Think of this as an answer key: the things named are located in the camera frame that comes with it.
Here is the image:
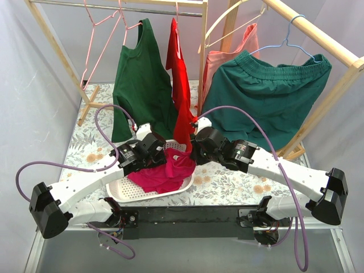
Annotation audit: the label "magenta t shirt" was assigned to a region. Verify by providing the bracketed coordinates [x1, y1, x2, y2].
[127, 148, 196, 194]

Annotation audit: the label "pink wire hanger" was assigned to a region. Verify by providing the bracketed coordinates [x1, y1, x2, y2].
[80, 1, 125, 90]

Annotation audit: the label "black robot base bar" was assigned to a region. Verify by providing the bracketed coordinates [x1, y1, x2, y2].
[92, 205, 289, 245]

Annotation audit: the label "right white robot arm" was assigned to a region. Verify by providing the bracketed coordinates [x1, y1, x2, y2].
[191, 127, 349, 226]

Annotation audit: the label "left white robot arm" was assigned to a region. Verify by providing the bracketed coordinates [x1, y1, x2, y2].
[29, 133, 167, 239]

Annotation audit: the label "red t shirt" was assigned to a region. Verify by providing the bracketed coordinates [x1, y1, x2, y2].
[166, 19, 195, 152]

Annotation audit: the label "dark green t shirt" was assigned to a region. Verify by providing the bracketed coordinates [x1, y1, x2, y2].
[111, 19, 177, 143]

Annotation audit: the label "pink hanger under red shirt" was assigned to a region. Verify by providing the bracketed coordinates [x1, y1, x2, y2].
[175, 0, 182, 60]

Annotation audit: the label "cream wooden hanger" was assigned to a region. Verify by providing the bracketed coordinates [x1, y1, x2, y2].
[197, 0, 270, 53]

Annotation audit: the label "pink hanger under green shirt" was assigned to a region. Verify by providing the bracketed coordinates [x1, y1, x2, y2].
[118, 0, 143, 46]

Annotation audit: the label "white perforated plastic basket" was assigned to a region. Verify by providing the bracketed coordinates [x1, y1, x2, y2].
[106, 140, 195, 203]

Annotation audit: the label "floral table cloth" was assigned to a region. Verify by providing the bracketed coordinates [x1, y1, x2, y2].
[64, 80, 291, 206]

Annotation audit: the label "teal green shorts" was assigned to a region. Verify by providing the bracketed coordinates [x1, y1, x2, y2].
[202, 51, 332, 151]

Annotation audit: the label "salmon pink garment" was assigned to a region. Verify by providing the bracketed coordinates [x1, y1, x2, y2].
[200, 23, 259, 110]

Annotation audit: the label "left wooden clothes rack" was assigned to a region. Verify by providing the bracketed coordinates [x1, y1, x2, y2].
[26, 1, 208, 109]

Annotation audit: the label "wooden clothes rack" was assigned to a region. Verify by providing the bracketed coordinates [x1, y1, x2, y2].
[26, 1, 208, 109]
[235, 1, 363, 168]

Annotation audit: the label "right wooden clothes rack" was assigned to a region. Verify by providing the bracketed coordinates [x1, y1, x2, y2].
[235, 1, 363, 168]

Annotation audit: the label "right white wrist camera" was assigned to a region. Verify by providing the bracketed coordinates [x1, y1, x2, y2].
[191, 117, 212, 135]

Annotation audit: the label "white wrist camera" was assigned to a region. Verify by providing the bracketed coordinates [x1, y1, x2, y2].
[132, 123, 151, 140]
[191, 117, 212, 135]

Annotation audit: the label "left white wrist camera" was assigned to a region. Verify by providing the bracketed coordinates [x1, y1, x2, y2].
[132, 123, 151, 140]

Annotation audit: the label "blue wire hanger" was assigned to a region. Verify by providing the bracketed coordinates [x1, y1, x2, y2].
[249, 14, 324, 63]

